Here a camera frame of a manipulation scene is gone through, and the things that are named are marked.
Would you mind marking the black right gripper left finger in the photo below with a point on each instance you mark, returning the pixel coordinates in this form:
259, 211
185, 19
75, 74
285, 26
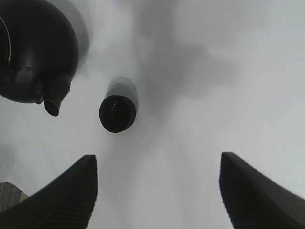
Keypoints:
65, 203

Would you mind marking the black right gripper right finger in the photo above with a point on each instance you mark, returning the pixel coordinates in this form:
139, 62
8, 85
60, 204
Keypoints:
253, 201

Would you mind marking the small black teacup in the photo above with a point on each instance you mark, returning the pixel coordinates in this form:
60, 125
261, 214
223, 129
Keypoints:
117, 113

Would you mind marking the black round tea kettle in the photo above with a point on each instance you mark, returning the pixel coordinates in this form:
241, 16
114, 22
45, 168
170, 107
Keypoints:
38, 53

